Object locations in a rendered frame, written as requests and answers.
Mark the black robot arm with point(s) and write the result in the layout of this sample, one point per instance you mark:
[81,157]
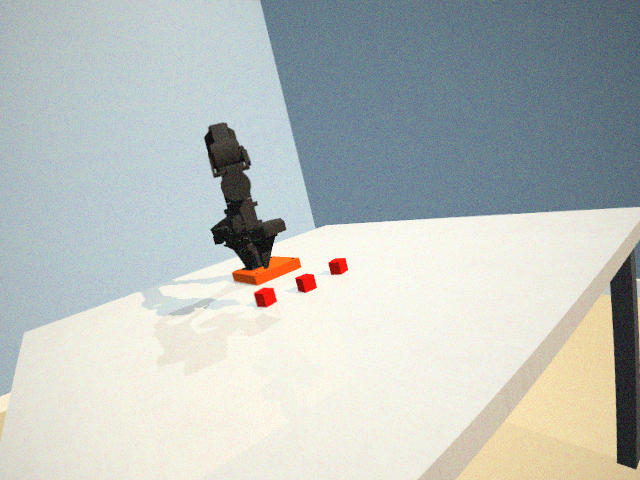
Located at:
[226,157]

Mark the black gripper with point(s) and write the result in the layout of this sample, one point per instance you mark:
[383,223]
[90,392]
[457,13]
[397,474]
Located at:
[264,233]

